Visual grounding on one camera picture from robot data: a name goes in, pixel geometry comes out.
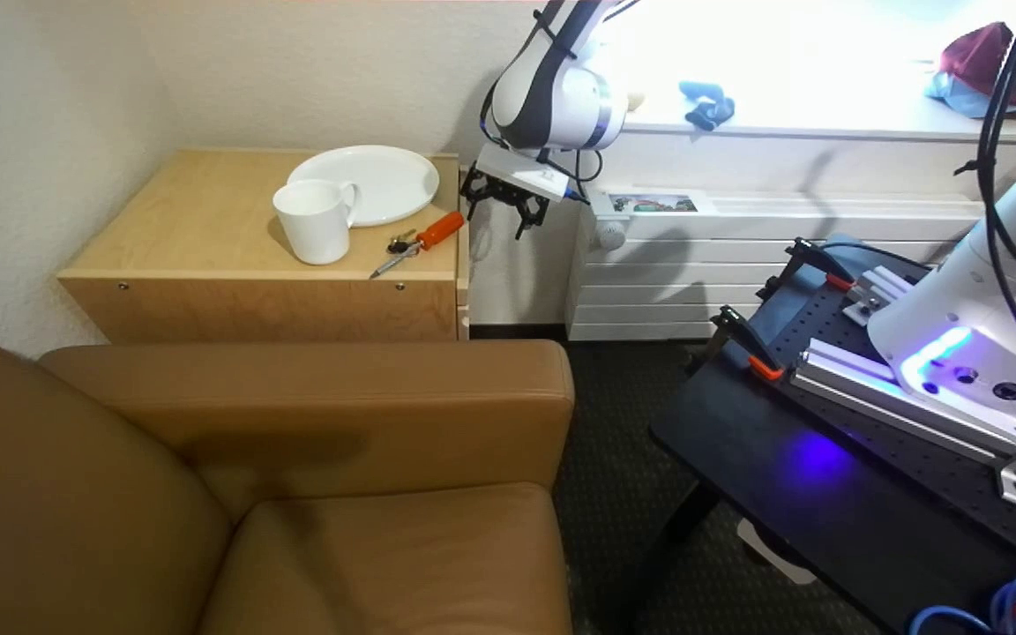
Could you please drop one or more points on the small blue cloth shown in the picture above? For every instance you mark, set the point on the small blue cloth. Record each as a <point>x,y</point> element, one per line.
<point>708,105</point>

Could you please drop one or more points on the white window sill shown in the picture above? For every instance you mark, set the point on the white window sill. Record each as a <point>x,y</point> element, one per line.
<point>827,127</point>

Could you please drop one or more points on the light wooden nightstand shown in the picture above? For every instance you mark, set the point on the light wooden nightstand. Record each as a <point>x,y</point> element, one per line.
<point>178,233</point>

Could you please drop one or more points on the AC unit control panel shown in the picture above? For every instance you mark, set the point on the AC unit control panel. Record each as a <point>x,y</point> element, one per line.
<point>655,203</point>

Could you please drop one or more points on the white round plate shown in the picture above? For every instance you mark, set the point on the white round plate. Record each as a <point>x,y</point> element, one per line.
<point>388,182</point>

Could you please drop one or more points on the black perforated breadboard plate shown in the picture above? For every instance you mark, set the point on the black perforated breadboard plate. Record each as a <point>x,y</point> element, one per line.
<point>944,471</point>

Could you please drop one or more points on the tan leather armchair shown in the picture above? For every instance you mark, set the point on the tan leather armchair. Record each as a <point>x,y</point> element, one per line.
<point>297,496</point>

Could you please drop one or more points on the small white flat object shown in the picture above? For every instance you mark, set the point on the small white flat object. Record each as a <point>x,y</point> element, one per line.
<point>774,551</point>

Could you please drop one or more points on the orange black bar clamp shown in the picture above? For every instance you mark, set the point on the orange black bar clamp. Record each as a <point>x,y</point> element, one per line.
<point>820,264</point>
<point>764,369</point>

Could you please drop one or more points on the white mug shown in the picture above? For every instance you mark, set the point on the white mug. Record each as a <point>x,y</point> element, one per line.
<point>315,232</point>

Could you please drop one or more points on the short aluminium extrusion rail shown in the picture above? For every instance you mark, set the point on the short aluminium extrusion rail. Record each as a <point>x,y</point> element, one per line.
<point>882,293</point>

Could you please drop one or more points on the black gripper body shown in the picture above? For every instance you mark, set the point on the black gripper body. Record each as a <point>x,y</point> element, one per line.
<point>512,187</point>

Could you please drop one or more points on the light wooden drawer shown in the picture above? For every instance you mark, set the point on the light wooden drawer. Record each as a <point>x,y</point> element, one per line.
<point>463,233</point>

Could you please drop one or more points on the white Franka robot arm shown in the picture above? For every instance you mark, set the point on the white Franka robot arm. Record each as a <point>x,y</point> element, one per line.
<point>556,99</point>

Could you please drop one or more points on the long aluminium extrusion rail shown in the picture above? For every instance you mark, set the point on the long aluminium extrusion rail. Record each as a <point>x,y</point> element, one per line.
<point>882,408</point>

